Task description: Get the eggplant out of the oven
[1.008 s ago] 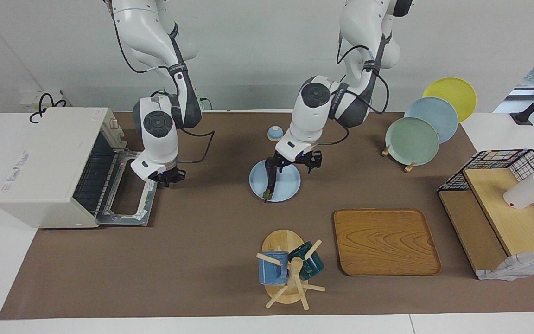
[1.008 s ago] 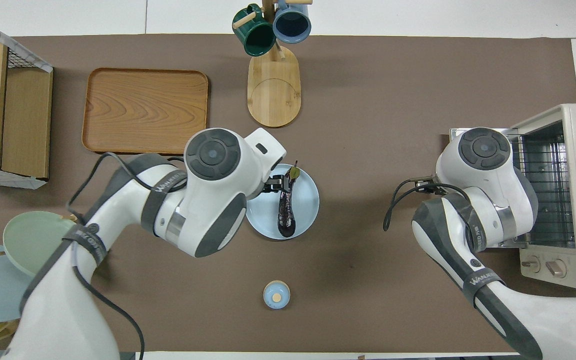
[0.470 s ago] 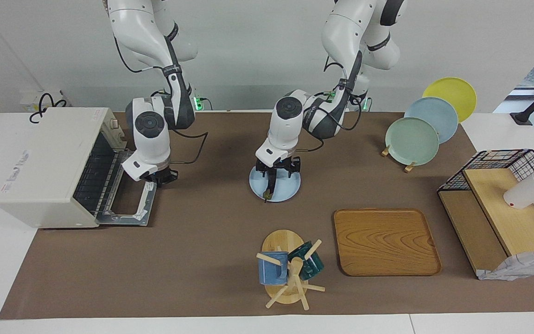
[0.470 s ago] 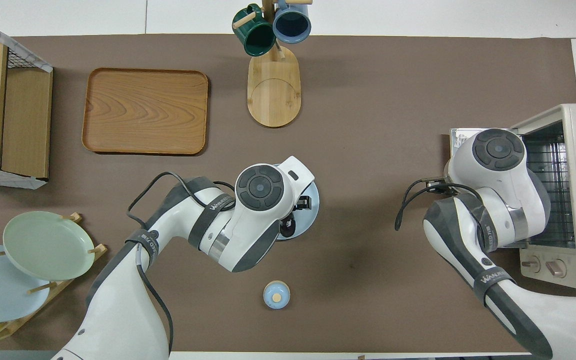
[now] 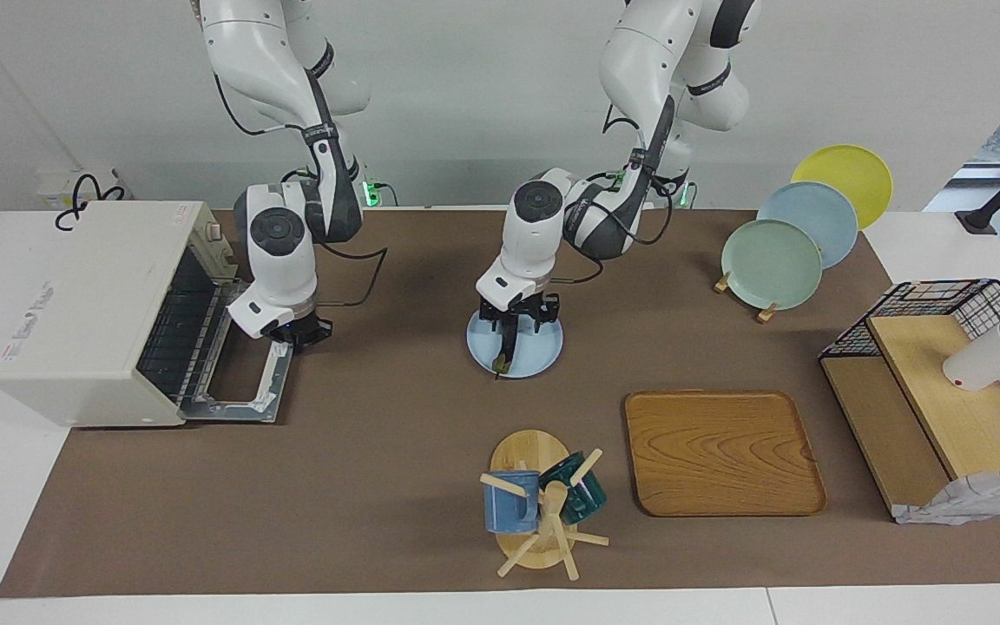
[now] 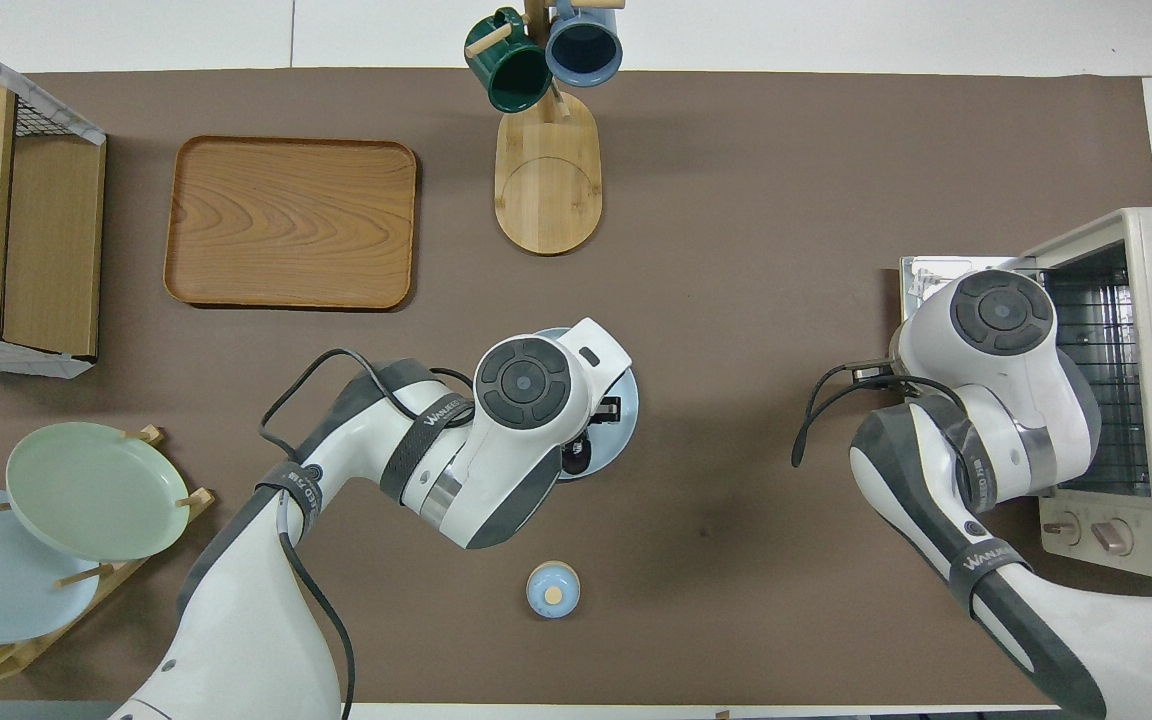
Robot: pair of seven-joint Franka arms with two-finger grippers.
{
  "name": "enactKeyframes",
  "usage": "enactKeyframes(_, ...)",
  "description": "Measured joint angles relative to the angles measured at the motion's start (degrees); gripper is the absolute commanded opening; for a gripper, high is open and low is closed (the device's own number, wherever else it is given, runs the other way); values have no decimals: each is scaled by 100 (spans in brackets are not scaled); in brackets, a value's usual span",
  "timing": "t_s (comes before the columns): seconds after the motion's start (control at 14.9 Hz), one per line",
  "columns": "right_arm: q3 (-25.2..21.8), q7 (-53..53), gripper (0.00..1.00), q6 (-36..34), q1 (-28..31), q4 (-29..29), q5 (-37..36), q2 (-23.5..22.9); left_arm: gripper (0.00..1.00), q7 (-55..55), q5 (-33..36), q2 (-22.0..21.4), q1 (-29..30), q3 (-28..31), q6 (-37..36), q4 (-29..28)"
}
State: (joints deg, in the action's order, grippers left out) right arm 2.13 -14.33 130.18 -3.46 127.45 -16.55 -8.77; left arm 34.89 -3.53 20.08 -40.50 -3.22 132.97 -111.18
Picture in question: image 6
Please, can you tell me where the wooden shelf with wire mesh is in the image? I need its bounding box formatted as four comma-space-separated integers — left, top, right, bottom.
0, 25, 107, 379

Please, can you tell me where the wooden mug tree stand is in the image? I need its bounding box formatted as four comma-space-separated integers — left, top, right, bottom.
466, 0, 627, 256

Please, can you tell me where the small blue jar cork lid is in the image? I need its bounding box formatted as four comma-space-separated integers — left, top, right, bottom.
526, 561, 582, 620

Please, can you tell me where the wire oven rack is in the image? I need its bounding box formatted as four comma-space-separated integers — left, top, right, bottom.
1041, 268, 1152, 497

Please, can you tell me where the blue grey mug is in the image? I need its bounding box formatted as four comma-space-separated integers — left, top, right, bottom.
545, 0, 624, 88

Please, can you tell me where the pale green plate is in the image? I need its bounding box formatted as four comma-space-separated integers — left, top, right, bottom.
5, 422, 191, 562

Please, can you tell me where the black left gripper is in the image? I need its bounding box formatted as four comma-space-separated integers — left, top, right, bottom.
581, 396, 625, 441

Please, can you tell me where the rectangular wooden tray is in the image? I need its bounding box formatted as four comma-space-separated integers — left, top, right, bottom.
163, 135, 419, 311

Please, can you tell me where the dark green mug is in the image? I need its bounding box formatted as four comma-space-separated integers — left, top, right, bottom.
464, 8, 554, 113

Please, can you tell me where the brown table mat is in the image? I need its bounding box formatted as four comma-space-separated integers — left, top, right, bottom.
0, 68, 1152, 706

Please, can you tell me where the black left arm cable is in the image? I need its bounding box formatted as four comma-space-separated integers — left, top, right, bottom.
258, 348, 477, 720

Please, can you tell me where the wooden plate rack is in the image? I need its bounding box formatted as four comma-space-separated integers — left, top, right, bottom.
0, 425, 217, 686

